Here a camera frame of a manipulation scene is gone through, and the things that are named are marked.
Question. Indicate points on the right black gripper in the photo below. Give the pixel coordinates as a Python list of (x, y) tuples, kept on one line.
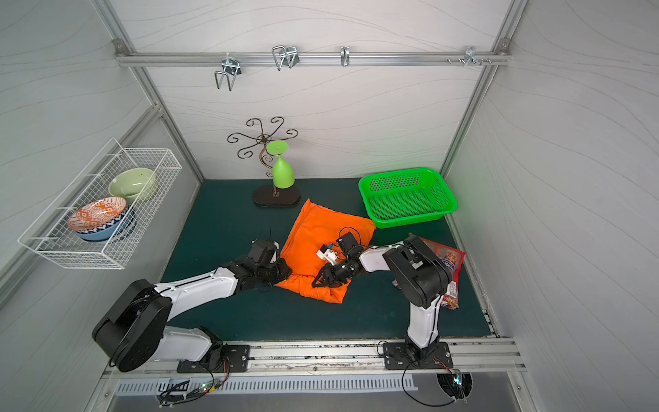
[(333, 273)]

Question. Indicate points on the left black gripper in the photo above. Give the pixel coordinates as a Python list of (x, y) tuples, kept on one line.
[(278, 270)]

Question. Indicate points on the orange shorts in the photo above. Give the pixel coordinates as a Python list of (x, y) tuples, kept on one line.
[(314, 227)]

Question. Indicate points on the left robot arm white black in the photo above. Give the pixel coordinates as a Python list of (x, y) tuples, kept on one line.
[(135, 329)]

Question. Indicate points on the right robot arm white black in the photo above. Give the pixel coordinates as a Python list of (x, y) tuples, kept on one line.
[(418, 272)]

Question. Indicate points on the green plastic goblet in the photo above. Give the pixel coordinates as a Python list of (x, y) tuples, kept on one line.
[(282, 172)]

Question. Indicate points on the green plastic basket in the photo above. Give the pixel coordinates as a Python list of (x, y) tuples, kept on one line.
[(406, 197)]

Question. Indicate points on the red snack packet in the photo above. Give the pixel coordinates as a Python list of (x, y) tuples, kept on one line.
[(453, 259)]

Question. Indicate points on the blue bowl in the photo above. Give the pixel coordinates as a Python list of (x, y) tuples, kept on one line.
[(106, 230)]

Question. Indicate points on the pale green bowl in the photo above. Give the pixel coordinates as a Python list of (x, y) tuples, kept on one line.
[(137, 184)]

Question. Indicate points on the orange patterned bowl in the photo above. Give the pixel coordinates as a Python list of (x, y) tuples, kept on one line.
[(96, 213)]

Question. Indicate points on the white vent grille strip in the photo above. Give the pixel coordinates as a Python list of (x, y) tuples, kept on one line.
[(272, 385)]

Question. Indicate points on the double metal hook left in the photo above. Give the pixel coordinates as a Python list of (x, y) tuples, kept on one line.
[(228, 73)]

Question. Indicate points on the double metal hook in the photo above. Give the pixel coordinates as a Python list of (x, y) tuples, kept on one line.
[(285, 56), (228, 73)]

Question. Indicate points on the double metal hook middle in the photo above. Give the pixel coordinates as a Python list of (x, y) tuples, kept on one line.
[(285, 56)]

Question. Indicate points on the small metal hook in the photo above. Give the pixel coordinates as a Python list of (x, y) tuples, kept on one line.
[(345, 56)]

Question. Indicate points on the metal hook right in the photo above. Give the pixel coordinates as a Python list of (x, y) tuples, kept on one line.
[(469, 58)]

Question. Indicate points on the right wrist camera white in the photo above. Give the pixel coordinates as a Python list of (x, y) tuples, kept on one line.
[(328, 254)]

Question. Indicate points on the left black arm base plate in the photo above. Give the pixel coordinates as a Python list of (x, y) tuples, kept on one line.
[(232, 358)]

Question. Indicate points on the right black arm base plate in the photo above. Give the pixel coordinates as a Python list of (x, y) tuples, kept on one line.
[(402, 355)]

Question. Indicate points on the white wire wall basket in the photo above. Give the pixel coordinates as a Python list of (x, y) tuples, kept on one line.
[(49, 237)]

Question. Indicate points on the round floor cable port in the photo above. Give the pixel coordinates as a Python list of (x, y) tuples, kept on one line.
[(456, 385)]

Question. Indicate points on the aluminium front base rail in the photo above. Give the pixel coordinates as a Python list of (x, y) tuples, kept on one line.
[(470, 355)]

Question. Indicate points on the aluminium top rail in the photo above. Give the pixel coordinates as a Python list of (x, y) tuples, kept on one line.
[(331, 59)]

